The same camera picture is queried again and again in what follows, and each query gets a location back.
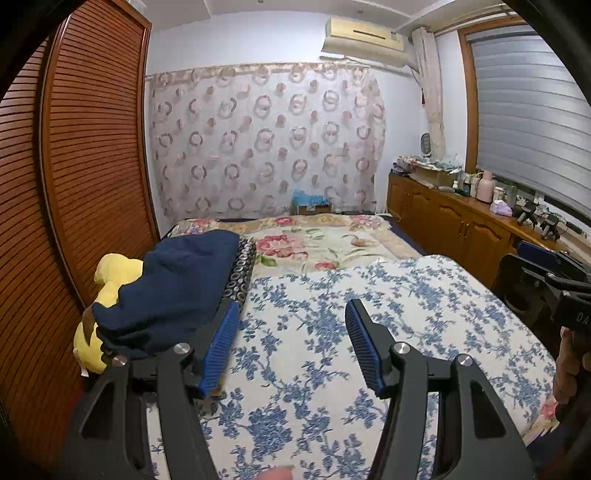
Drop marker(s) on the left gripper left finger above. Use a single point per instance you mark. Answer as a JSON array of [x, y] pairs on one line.
[[108, 435]]

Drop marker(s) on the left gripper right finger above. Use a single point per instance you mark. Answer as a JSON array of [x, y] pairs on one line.
[[476, 437]]

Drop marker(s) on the navy blue shirt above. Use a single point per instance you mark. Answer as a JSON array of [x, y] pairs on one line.
[[179, 289]]

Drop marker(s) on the person's right hand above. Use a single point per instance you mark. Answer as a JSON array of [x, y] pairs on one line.
[[568, 365]]

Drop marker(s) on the brown wooden cabinet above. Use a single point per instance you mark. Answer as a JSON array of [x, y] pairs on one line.
[[458, 227]]

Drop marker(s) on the purple pouch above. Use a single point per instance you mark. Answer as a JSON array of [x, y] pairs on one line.
[[501, 208]]

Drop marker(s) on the pink bottle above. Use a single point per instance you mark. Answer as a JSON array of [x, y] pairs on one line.
[[486, 187]]

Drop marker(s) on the cardboard box on cabinet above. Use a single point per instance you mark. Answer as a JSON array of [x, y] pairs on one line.
[[432, 178]]

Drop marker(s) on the grey window blind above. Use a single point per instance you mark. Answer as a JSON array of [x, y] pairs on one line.
[[534, 121]]

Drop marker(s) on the yellow plush toy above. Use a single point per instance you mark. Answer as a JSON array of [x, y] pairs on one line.
[[112, 272]]

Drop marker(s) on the blue floral white quilt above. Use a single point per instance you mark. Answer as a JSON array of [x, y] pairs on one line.
[[324, 362]]

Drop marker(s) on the small white fan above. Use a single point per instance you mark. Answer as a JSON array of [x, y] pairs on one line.
[[425, 144]]

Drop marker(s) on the black circle patterned cloth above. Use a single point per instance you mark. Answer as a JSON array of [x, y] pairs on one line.
[[240, 276]]

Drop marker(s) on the blue box at headboard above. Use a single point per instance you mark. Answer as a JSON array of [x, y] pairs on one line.
[[309, 204]]

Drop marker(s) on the floral bed blanket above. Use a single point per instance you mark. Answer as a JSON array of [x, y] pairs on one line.
[[305, 244]]

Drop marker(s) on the brown louvered wardrobe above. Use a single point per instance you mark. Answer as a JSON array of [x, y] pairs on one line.
[[74, 187]]

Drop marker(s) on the beige side curtain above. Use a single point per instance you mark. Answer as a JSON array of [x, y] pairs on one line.
[[431, 83]]

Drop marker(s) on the circle patterned curtain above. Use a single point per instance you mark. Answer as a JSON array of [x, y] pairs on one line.
[[240, 141]]

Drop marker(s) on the wall air conditioner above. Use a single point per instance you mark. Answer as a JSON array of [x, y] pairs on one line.
[[365, 41]]

